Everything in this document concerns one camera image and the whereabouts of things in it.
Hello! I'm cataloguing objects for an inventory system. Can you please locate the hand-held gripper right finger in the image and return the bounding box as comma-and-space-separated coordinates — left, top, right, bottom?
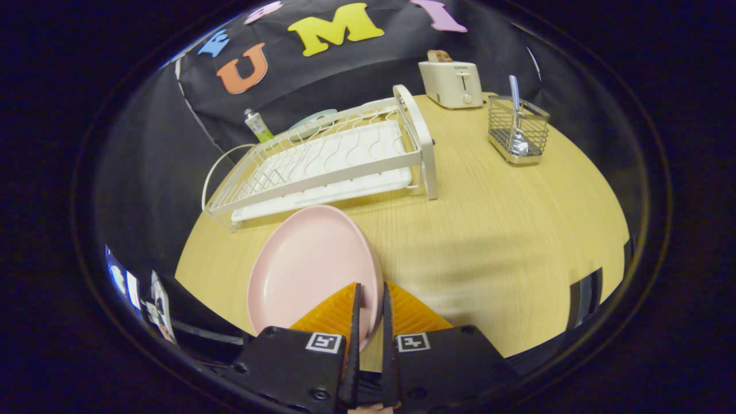
381, 282, 521, 414

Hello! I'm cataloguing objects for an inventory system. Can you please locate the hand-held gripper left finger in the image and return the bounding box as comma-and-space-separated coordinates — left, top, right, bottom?
221, 282, 363, 414

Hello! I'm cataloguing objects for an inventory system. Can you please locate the pink plate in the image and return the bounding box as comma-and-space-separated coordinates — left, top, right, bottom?
247, 205, 385, 352

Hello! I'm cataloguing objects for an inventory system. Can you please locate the white wire dish rack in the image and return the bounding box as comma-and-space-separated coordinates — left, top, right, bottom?
201, 85, 439, 232

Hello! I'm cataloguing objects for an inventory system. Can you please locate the metal wire basket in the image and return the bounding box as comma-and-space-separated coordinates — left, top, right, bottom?
488, 95, 550, 166

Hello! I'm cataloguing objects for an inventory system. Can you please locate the pale green plate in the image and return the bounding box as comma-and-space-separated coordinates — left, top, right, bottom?
287, 109, 338, 140

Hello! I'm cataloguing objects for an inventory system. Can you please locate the green and white bottle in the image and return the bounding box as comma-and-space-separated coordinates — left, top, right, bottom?
244, 109, 275, 143

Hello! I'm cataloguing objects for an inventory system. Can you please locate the cream toaster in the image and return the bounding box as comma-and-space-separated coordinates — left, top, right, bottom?
418, 59, 484, 110

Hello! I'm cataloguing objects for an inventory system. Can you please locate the black backdrop cloth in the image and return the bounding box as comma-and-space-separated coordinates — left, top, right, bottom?
95, 0, 581, 277

